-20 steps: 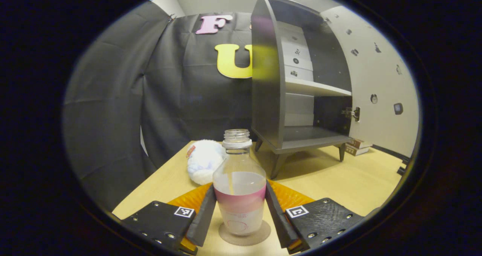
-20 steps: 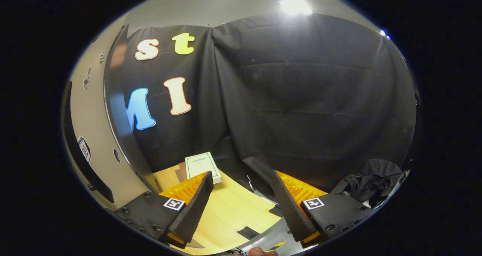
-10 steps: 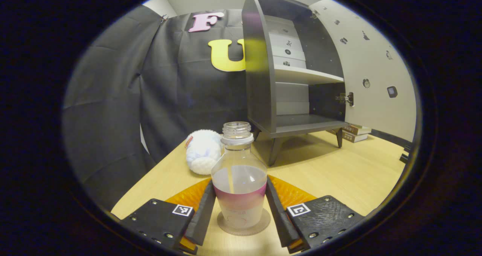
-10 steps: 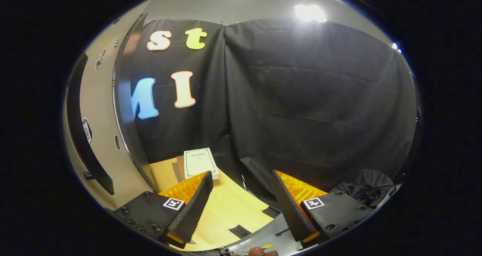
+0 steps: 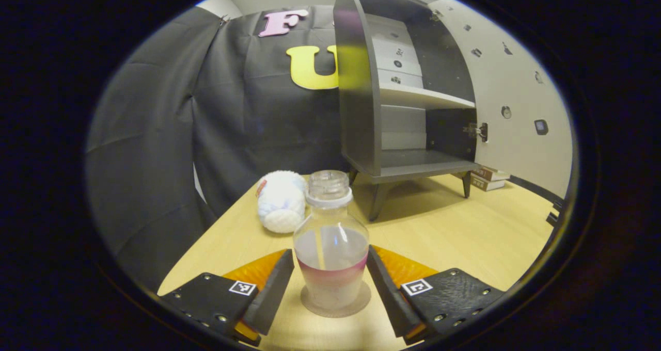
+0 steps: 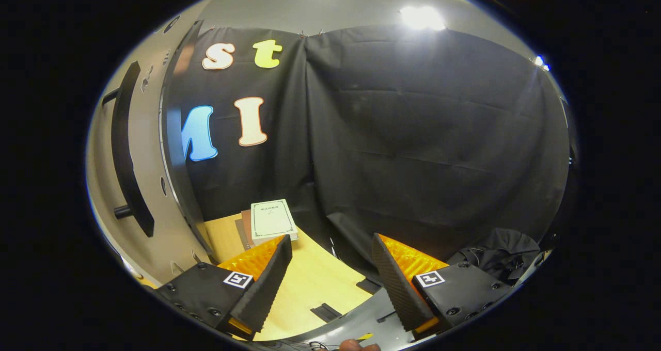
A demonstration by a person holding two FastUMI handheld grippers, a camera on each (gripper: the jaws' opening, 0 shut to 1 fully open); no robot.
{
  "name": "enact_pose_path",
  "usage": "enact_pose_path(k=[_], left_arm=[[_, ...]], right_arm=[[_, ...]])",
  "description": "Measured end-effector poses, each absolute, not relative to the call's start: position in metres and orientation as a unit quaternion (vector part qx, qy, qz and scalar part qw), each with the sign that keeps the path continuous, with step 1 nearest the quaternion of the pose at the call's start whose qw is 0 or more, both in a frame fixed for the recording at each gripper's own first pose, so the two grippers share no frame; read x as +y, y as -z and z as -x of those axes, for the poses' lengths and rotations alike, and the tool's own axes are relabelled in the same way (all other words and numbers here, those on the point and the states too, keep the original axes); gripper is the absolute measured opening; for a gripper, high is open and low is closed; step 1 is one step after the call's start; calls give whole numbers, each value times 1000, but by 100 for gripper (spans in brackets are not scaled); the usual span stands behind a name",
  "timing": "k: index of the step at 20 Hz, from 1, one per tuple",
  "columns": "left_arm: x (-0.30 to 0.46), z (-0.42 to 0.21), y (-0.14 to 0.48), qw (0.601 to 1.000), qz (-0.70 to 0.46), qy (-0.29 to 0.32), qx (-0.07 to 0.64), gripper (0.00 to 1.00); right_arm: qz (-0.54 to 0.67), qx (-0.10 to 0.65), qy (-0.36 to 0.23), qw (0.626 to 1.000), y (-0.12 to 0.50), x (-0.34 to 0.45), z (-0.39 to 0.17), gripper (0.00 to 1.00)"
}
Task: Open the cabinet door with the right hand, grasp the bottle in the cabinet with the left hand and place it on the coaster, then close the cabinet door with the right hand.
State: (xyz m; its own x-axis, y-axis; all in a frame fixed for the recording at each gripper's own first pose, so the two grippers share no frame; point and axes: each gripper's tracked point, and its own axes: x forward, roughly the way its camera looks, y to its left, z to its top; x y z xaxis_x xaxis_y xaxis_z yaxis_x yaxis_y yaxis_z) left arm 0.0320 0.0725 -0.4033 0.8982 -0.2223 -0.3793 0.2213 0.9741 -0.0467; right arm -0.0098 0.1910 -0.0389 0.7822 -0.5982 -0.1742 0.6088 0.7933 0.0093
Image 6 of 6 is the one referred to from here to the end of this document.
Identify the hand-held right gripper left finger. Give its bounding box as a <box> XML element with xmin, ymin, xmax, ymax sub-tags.
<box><xmin>155</xmin><ymin>235</ymin><xmax>294</xmax><ymax>341</ymax></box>

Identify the black crumpled cloth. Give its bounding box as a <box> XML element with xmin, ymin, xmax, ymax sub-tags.
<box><xmin>447</xmin><ymin>229</ymin><xmax>542</xmax><ymax>285</ymax></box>

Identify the pale green book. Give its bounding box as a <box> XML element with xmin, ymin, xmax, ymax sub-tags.
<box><xmin>250</xmin><ymin>199</ymin><xmax>300</xmax><ymax>246</ymax></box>

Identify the black flat bracket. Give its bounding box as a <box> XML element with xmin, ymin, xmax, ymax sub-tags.
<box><xmin>356</xmin><ymin>277</ymin><xmax>383</xmax><ymax>295</ymax></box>
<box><xmin>310</xmin><ymin>303</ymin><xmax>343</xmax><ymax>324</ymax></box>

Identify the brown book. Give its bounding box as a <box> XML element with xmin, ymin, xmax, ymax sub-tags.
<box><xmin>241</xmin><ymin>210</ymin><xmax>257</xmax><ymax>249</ymax></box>

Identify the black cabinet door handle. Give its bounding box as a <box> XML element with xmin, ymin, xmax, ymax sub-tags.
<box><xmin>102</xmin><ymin>61</ymin><xmax>155</xmax><ymax>238</ymax></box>

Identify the black backdrop cloth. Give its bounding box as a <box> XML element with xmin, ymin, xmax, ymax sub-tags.
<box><xmin>165</xmin><ymin>25</ymin><xmax>571</xmax><ymax>280</ymax></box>

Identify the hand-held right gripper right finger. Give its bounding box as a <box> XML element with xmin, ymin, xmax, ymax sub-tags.
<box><xmin>372</xmin><ymin>233</ymin><xmax>513</xmax><ymax>341</ymax></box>

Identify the ceiling light panel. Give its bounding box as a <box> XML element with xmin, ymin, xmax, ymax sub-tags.
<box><xmin>399</xmin><ymin>5</ymin><xmax>448</xmax><ymax>31</ymax></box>

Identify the beige cabinet door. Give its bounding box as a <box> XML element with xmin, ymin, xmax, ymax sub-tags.
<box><xmin>85</xmin><ymin>0</ymin><xmax>213</xmax><ymax>290</ymax></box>

